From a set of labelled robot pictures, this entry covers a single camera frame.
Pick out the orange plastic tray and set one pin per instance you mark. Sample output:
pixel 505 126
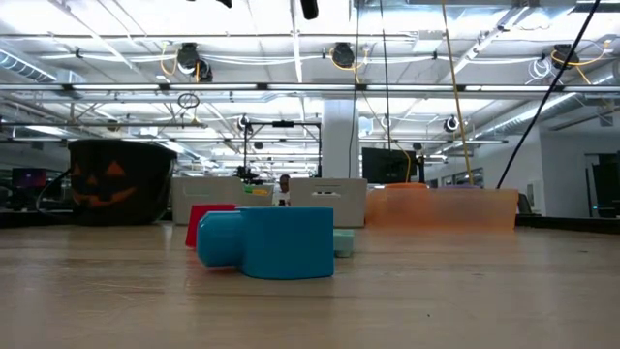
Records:
pixel 445 208

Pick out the light blue toy block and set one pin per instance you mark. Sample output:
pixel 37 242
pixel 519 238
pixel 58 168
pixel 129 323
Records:
pixel 286 242

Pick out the black monitor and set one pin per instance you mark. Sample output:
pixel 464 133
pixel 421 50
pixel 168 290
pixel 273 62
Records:
pixel 387 167

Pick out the mint toy block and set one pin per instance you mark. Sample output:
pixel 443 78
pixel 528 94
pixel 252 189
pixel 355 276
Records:
pixel 344 242

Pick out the red toy block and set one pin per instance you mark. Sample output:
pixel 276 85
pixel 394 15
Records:
pixel 208 213

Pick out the black cabinet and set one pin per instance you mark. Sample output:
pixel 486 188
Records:
pixel 605 184

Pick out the black gantry frame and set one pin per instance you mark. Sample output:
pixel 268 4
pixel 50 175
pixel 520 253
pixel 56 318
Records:
pixel 283 124

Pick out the person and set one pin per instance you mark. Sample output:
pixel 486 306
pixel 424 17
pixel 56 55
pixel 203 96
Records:
pixel 282 191

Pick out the dark monitor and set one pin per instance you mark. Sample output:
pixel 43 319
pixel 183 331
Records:
pixel 29 178

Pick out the black pumpkin face bucket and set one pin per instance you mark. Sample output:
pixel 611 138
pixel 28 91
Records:
pixel 121 179

